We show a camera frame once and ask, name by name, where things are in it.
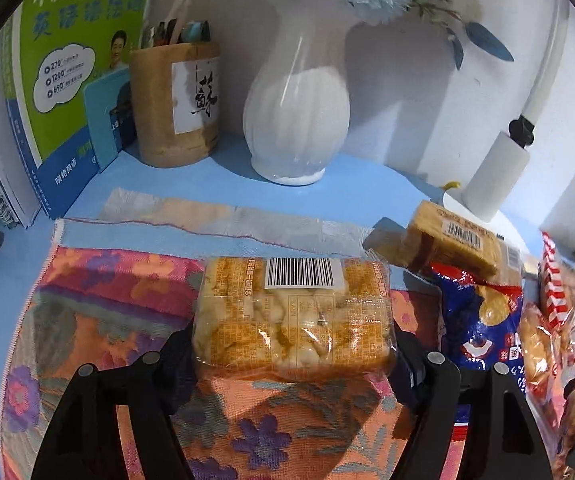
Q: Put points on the red striped bread bag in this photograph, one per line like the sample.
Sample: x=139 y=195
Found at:
x=547 y=325

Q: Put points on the blue red cracker bag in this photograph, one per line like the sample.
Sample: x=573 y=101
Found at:
x=479 y=322

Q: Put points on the brown label cake pack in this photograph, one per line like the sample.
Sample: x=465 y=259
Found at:
x=437 y=235

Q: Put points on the sachima cake pack barcode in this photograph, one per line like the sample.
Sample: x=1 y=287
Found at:
x=294 y=319

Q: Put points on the floral woven table mat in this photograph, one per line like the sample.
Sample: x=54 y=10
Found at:
x=101 y=381

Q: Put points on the white desk lamp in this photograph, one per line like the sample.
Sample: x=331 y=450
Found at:
x=508 y=157

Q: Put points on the light blue card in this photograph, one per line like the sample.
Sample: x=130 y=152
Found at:
x=111 y=122

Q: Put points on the wooden pen holder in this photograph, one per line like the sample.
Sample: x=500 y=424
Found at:
x=175 y=99

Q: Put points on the white ceramic vase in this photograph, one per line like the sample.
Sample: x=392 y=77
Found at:
x=296 y=116

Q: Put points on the green grammar book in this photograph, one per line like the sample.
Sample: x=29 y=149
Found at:
x=51 y=49

